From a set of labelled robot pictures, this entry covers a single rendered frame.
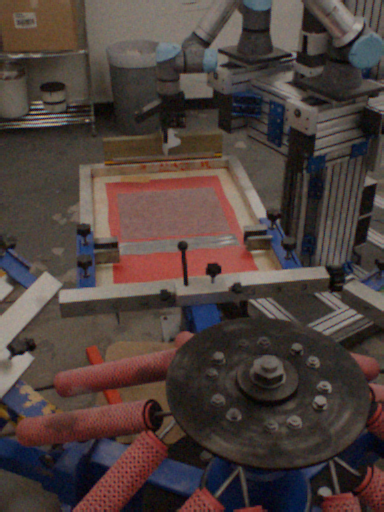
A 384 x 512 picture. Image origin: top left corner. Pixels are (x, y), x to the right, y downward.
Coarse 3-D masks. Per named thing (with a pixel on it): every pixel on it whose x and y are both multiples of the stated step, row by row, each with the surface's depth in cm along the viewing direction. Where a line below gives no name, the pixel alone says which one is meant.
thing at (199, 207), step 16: (192, 176) 223; (208, 176) 223; (176, 192) 212; (192, 192) 212; (208, 192) 212; (176, 208) 203; (192, 208) 203; (208, 208) 203; (224, 208) 203; (176, 224) 194; (192, 224) 194; (208, 224) 195; (224, 224) 195; (240, 240) 187; (192, 256) 179; (208, 256) 179; (224, 256) 180; (240, 256) 180; (192, 272) 173; (224, 272) 173; (240, 272) 173
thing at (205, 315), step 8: (208, 304) 147; (192, 312) 145; (200, 312) 144; (208, 312) 145; (216, 312) 145; (192, 320) 145; (200, 320) 142; (208, 320) 142; (216, 320) 142; (192, 328) 146; (200, 328) 140
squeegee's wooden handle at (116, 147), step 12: (180, 132) 208; (192, 132) 208; (204, 132) 208; (216, 132) 208; (108, 144) 203; (120, 144) 204; (132, 144) 205; (144, 144) 205; (156, 144) 206; (180, 144) 207; (192, 144) 208; (204, 144) 209; (216, 144) 209; (108, 156) 205; (120, 156) 206; (132, 156) 207
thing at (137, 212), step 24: (120, 192) 212; (144, 192) 212; (120, 216) 198; (144, 216) 199; (168, 216) 199; (120, 240) 186; (144, 240) 187; (120, 264) 176; (144, 264) 176; (168, 264) 176
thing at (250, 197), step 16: (192, 160) 226; (208, 160) 226; (224, 160) 227; (80, 176) 214; (96, 176) 222; (240, 176) 215; (80, 192) 204; (240, 192) 211; (256, 192) 205; (80, 208) 196; (256, 208) 196; (272, 256) 177
